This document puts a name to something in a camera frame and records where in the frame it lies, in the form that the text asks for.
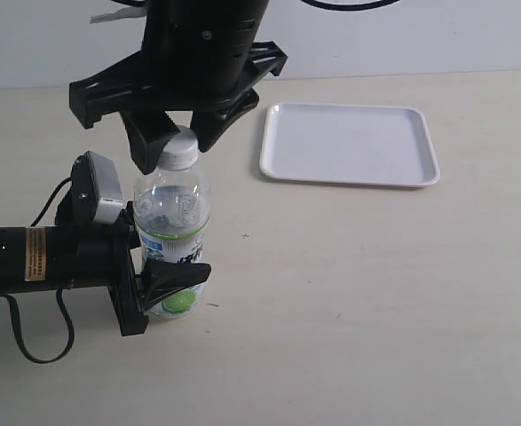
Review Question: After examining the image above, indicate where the black left camera cable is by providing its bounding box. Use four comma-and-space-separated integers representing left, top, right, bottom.
0, 177, 75, 364

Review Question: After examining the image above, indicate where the clear plastic drink bottle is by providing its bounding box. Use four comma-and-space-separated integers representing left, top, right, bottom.
133, 154, 212, 320

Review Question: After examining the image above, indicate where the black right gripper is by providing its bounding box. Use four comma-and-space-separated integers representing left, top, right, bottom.
68, 0, 287, 175

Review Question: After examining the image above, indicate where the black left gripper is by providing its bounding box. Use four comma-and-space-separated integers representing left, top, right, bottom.
54, 200, 212, 337

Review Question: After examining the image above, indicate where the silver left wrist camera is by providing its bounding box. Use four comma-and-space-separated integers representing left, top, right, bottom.
71, 151, 124, 226

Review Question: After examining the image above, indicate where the black right camera cable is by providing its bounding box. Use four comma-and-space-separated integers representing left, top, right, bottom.
302, 0, 399, 12

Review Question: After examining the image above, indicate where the white plastic tray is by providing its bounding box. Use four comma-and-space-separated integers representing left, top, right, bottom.
259, 102, 440, 188

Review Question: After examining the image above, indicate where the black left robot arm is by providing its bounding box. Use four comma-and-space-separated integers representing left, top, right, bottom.
0, 208, 211, 339

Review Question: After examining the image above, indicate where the black camera cable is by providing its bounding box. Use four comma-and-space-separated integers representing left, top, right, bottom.
302, 0, 399, 12
0, 177, 75, 364

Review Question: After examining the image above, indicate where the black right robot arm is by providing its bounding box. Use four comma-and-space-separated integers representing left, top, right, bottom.
68, 1, 287, 175

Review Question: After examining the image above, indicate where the white bottle cap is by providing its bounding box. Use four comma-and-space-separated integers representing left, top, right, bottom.
157, 126, 199, 171

